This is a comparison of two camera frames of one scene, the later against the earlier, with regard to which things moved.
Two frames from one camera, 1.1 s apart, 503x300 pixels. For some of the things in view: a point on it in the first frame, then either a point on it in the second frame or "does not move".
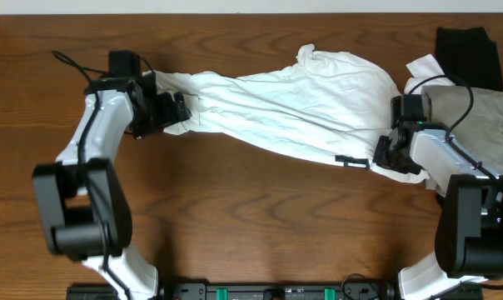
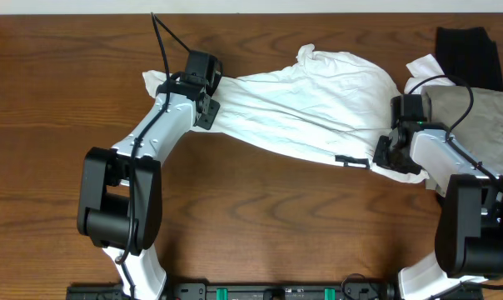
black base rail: x=264 y=290 does not move
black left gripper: x=168 y=109 -> x=209 y=112
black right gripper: x=385 y=151 does not move
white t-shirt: x=318 y=104 does not move
